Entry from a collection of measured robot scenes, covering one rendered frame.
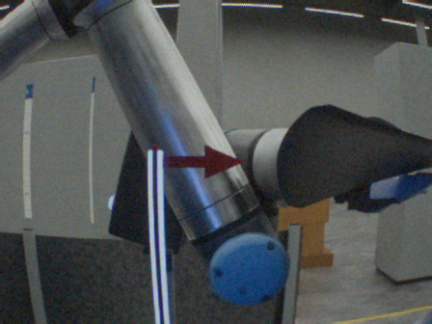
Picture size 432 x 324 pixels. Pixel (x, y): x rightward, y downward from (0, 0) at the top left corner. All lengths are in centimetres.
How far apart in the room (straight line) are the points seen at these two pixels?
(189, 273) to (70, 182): 428
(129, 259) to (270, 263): 165
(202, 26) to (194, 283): 267
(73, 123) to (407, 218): 299
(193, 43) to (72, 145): 209
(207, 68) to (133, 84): 412
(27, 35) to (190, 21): 403
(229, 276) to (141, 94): 19
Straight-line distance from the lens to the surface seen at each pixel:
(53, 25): 94
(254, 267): 77
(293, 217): 870
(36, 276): 231
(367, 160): 66
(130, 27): 79
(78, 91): 672
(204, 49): 492
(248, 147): 89
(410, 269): 685
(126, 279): 240
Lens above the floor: 118
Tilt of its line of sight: level
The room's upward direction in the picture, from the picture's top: straight up
